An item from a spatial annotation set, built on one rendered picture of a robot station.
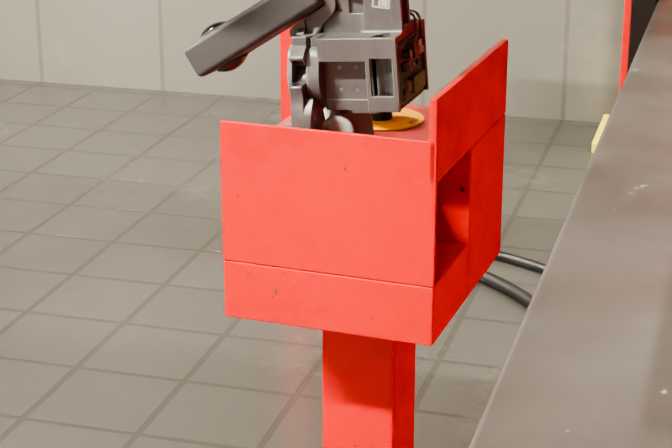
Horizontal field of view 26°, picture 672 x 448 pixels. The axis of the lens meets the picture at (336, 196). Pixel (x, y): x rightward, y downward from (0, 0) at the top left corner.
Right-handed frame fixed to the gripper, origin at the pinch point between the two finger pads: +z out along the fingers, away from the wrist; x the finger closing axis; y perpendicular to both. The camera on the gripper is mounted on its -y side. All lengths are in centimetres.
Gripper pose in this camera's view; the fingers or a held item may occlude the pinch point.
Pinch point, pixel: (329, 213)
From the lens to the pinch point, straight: 107.6
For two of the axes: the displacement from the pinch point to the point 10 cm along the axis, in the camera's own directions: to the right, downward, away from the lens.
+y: 9.4, 0.3, -3.5
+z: 0.8, 9.5, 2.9
